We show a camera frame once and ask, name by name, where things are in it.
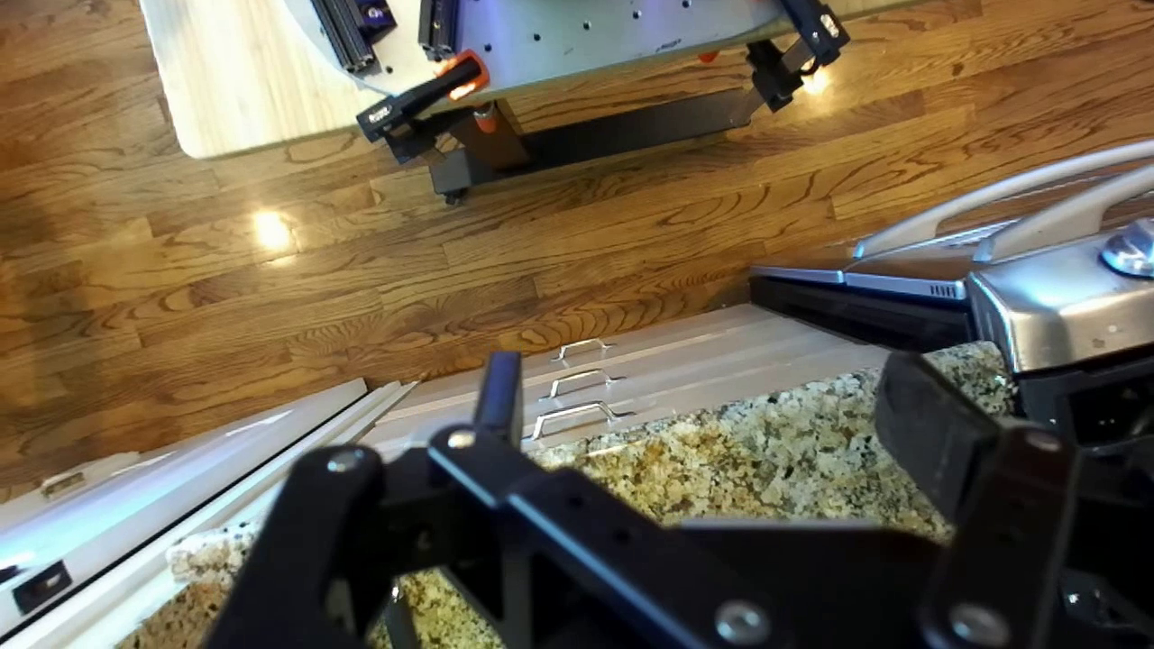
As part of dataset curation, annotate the white robot base cart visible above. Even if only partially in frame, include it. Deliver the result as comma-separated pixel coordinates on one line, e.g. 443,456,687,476
280,0,856,209

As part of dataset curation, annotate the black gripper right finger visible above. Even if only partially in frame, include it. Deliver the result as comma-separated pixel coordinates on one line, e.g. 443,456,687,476
872,351,1154,649

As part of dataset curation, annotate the white base cabinet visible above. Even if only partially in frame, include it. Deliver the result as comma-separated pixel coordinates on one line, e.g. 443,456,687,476
359,299,895,476

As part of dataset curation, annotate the orange black clamp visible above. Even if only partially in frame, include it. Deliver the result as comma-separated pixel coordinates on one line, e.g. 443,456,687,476
353,49,499,167

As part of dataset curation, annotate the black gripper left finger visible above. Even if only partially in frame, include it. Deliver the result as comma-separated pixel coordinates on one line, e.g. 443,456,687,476
201,351,772,649

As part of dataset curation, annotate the pale floor mat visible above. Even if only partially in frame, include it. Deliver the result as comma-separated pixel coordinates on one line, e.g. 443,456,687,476
137,0,482,163

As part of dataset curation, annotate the silver stove knob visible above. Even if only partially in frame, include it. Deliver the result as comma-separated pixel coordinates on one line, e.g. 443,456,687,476
1098,219,1154,283

